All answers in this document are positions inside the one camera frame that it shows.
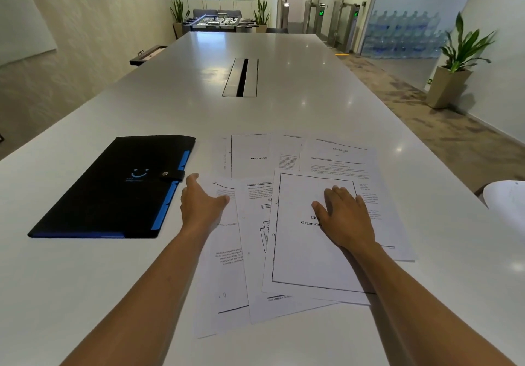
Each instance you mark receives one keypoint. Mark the person's left hand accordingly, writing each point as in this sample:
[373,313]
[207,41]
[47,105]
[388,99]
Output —
[199,207]

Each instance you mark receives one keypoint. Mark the person's right hand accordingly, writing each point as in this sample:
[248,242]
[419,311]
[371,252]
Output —
[348,224]

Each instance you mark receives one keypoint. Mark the person's left thumb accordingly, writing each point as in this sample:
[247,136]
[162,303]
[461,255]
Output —
[221,203]

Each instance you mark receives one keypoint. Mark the person's right thumb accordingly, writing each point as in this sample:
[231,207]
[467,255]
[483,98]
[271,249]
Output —
[320,212]

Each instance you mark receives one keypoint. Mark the person's right little finger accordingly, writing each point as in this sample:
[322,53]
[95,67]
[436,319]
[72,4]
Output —
[361,205]

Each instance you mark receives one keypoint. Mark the person's right middle finger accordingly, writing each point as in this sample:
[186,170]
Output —
[338,196]

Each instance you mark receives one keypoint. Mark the bordered title paper sheet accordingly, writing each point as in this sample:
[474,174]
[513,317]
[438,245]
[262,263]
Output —
[303,255]

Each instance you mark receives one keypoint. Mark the person's right forearm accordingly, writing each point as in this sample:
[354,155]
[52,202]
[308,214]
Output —
[414,308]

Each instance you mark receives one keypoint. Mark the person's left forearm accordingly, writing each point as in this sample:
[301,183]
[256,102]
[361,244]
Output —
[147,300]

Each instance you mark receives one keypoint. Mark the spread of printed paper pages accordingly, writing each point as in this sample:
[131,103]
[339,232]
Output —
[250,152]

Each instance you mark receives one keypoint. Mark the black and blue document folder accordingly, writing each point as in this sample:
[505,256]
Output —
[110,189]

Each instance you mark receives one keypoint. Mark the green exit sign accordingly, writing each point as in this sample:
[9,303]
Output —
[429,83]

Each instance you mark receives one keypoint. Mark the white chair back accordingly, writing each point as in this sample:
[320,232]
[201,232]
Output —
[505,201]

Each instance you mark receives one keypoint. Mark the black side desk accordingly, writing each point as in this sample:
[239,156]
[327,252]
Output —
[148,54]

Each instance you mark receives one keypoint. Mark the tall plant in beige planter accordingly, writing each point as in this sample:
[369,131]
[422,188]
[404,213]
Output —
[457,66]

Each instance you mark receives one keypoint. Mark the steel turnstile gate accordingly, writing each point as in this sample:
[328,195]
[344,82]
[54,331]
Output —
[318,17]
[348,23]

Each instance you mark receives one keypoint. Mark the stack of water bottles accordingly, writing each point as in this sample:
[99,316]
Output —
[404,33]

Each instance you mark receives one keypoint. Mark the dark chair back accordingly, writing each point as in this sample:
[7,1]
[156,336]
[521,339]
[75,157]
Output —
[277,30]

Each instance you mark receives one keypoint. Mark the foosball table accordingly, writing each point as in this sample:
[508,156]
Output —
[218,23]

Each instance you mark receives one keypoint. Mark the grey sofa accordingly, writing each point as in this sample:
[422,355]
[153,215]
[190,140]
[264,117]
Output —
[216,12]

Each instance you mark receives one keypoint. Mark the snake plant in pot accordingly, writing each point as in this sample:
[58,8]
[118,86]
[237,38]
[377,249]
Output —
[177,13]
[261,13]

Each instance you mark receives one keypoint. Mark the white low cabinet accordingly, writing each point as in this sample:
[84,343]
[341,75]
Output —
[221,4]

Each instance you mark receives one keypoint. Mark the white wall board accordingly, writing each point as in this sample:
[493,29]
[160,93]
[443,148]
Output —
[22,13]

